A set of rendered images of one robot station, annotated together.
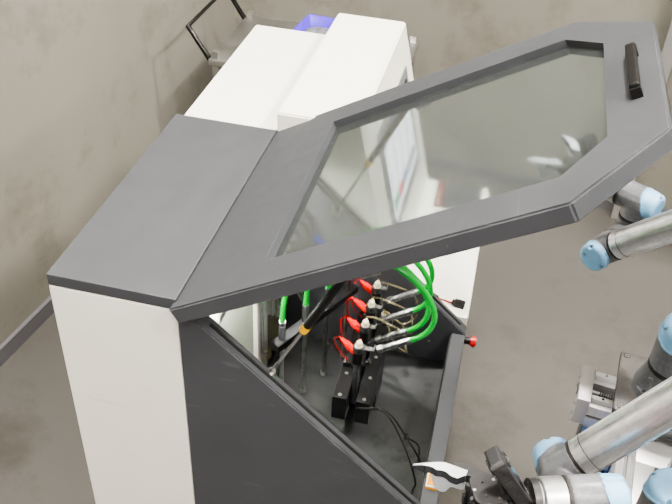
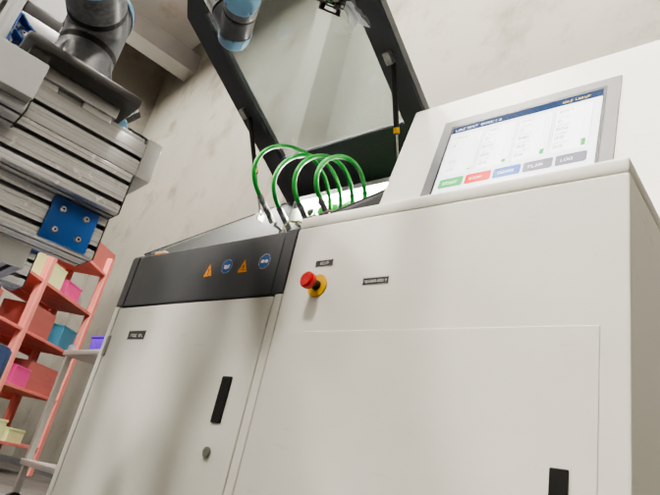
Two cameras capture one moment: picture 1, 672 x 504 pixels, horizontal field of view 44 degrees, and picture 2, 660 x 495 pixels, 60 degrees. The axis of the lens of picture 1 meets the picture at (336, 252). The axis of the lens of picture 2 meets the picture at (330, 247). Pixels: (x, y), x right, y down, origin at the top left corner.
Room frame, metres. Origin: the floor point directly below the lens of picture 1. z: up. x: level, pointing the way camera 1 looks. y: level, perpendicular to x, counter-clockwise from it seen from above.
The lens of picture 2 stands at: (2.52, -1.37, 0.40)
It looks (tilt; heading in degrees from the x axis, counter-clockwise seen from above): 23 degrees up; 123
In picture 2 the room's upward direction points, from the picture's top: 13 degrees clockwise
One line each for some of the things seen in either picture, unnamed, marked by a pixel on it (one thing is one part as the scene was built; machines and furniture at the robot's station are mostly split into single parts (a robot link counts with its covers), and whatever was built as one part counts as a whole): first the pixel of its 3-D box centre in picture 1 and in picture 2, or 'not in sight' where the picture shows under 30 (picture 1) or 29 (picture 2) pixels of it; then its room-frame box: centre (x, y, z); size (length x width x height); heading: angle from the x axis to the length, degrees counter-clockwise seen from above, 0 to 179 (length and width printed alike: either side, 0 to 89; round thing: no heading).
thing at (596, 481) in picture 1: (593, 497); not in sight; (0.87, -0.46, 1.43); 0.11 x 0.08 x 0.09; 97
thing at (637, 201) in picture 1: (639, 201); not in sight; (1.78, -0.76, 1.43); 0.11 x 0.08 x 0.09; 46
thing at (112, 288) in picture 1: (233, 328); not in sight; (1.94, 0.31, 0.75); 1.40 x 0.28 x 1.50; 169
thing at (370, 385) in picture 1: (362, 373); not in sight; (1.62, -0.10, 0.91); 0.34 x 0.10 x 0.15; 169
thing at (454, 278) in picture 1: (444, 244); (459, 225); (2.17, -0.35, 0.96); 0.70 x 0.22 x 0.03; 169
